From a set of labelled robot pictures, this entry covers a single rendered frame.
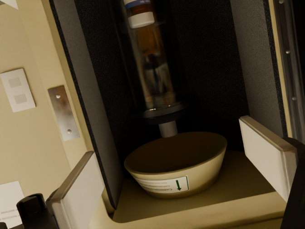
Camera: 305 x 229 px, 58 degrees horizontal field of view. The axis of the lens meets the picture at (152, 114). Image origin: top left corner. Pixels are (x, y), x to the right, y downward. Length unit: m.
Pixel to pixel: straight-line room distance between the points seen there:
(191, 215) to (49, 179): 0.59
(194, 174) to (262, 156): 0.24
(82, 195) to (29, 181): 0.78
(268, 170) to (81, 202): 0.11
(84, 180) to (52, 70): 0.22
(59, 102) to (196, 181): 0.22
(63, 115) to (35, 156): 0.54
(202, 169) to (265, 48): 0.18
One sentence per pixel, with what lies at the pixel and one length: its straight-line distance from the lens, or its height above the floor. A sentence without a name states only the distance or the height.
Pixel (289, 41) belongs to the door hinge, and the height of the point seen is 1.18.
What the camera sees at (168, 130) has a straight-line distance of 0.44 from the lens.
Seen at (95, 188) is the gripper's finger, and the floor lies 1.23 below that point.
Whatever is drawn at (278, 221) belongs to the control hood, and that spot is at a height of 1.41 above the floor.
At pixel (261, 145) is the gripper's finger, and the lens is 0.17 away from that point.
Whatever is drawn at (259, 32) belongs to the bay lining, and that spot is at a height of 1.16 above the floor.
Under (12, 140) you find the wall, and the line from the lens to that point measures 0.92.
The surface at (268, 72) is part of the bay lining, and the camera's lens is 0.39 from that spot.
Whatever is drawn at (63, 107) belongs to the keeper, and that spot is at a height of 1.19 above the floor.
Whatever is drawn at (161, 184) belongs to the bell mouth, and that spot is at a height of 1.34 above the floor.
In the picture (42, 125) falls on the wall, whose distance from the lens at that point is 0.87.
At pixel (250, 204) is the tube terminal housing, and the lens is 0.42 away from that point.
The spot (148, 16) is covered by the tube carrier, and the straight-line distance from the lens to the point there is 0.39.
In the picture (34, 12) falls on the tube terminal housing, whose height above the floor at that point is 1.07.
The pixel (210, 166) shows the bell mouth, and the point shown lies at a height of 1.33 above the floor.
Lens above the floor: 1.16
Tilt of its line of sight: 12 degrees up
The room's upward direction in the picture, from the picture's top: 166 degrees clockwise
